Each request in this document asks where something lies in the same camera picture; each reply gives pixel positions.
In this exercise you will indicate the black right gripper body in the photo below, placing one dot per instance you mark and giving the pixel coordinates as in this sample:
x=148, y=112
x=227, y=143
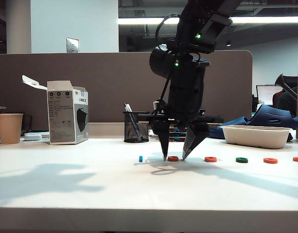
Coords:
x=185, y=104

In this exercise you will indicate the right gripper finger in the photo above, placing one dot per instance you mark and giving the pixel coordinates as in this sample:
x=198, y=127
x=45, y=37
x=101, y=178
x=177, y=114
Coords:
x=163, y=138
x=193, y=138

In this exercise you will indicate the orange letter C magnet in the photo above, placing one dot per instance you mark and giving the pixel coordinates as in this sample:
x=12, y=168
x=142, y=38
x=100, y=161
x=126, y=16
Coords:
x=173, y=159

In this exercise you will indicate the orange letter O magnet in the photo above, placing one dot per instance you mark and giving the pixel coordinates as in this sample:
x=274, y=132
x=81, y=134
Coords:
x=210, y=159
x=270, y=160

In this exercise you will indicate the blue letter I magnet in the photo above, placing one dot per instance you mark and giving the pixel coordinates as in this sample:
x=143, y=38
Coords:
x=140, y=159

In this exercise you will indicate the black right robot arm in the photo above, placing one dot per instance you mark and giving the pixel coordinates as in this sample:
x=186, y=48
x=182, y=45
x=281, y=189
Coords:
x=192, y=24

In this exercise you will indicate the flat teal magnet letter box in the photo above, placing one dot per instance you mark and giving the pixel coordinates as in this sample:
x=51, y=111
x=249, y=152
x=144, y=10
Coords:
x=178, y=126
x=177, y=135
x=178, y=130
x=176, y=139

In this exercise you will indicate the green round letter magnet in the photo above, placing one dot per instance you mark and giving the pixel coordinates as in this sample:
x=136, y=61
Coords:
x=241, y=160

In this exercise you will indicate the black mesh pen holder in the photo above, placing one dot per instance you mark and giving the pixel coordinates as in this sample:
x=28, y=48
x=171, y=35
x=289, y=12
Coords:
x=136, y=128

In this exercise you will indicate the navy blue clog shoe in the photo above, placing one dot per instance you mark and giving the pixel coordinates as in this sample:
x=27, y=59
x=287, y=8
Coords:
x=231, y=127
x=272, y=116

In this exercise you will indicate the pen with silver clip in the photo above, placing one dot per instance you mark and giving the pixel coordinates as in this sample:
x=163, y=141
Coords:
x=127, y=109

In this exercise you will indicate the beige pulp tray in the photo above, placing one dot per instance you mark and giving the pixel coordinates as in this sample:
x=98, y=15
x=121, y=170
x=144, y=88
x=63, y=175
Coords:
x=255, y=138

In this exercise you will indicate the brown desk partition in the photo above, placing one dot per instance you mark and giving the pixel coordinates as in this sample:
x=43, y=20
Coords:
x=102, y=87

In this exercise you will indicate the white lit monitor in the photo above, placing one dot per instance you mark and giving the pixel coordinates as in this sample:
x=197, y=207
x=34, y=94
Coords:
x=266, y=94

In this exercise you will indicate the seated person dark jacket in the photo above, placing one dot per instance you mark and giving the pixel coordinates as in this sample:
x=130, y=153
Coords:
x=287, y=104

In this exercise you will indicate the white grey mask box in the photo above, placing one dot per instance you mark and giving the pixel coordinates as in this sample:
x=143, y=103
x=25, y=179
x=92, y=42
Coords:
x=66, y=116

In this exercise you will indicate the small white case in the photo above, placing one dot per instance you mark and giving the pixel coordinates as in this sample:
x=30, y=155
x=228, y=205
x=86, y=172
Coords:
x=32, y=137

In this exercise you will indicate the dark tinted glass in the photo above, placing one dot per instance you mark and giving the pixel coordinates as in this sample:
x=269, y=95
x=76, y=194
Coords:
x=27, y=125

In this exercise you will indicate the brown paper cup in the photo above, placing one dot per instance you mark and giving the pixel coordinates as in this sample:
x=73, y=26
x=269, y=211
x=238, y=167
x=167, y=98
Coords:
x=9, y=128

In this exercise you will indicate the metal wall plate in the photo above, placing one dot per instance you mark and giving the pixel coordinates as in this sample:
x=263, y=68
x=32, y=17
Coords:
x=72, y=44

